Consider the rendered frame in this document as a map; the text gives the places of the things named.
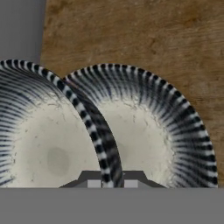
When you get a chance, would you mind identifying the large black striped white bowl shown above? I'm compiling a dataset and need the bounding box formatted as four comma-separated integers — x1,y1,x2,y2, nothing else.
0,59,125,189

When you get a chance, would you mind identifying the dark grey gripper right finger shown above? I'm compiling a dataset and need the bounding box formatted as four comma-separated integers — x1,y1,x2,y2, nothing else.
122,170,166,189

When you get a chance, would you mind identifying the small black striped white bowl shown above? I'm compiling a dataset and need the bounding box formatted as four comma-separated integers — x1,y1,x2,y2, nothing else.
62,63,219,189

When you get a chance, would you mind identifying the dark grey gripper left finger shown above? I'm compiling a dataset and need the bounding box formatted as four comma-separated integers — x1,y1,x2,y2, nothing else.
59,170,102,189

